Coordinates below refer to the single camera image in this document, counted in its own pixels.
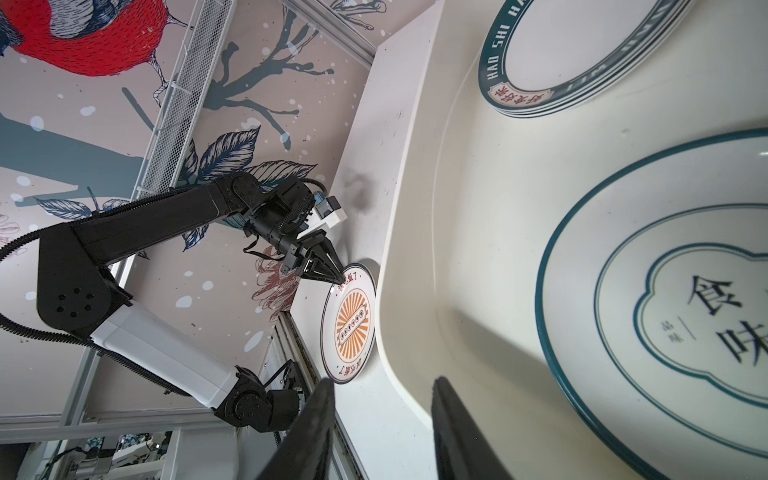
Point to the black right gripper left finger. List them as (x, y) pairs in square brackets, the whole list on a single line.
[(305, 453)]

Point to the white mesh wall shelf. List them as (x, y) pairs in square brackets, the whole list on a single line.
[(189, 82)]

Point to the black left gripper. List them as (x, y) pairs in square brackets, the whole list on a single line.
[(276, 218)]

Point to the green rim plate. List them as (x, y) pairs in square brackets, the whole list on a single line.
[(541, 57)]

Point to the orange sunburst plate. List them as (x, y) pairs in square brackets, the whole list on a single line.
[(347, 329)]

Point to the white plastic bin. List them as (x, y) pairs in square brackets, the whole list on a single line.
[(482, 193)]

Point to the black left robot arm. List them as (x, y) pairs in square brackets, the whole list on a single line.
[(81, 302)]

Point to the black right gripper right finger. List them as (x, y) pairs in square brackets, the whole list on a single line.
[(461, 450)]

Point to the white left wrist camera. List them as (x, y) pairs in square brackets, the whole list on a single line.
[(326, 214)]

